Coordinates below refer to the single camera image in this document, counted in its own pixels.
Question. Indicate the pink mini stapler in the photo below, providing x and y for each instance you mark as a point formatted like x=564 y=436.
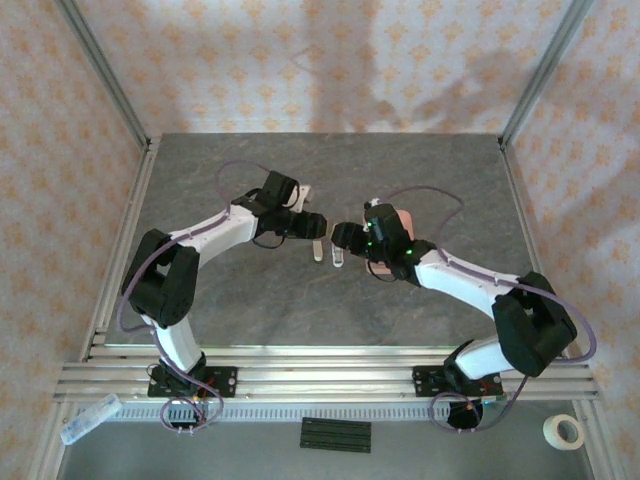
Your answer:
x=338 y=259

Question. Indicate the white black mini stapler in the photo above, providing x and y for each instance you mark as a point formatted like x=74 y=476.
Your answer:
x=318 y=252

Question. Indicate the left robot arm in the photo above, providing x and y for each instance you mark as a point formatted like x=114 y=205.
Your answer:
x=165 y=280

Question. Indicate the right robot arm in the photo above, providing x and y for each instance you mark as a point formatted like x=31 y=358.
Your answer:
x=465 y=282

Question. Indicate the pink plastic tray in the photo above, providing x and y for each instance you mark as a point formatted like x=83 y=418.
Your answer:
x=407 y=225

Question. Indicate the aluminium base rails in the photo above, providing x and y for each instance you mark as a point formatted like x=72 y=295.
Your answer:
x=325 y=375

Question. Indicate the orange patterned white cloth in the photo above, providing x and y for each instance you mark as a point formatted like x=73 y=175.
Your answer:
x=320 y=60

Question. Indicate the black ribbed block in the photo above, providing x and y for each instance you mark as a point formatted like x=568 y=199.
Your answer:
x=336 y=435

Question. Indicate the small green circuit board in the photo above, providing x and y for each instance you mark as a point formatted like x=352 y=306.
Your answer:
x=495 y=400

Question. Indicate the white tape roll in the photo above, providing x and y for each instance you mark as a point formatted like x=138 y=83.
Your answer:
x=551 y=429

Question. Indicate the clear plastic bag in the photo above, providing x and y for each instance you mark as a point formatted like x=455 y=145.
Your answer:
x=90 y=419

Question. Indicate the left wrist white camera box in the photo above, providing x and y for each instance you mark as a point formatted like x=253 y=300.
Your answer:
x=301 y=196

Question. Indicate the aluminium side rail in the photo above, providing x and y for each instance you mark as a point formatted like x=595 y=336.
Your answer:
x=513 y=175
x=143 y=175

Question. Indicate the aluminium frame post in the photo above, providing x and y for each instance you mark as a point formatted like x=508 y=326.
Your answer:
x=100 y=70
x=545 y=70

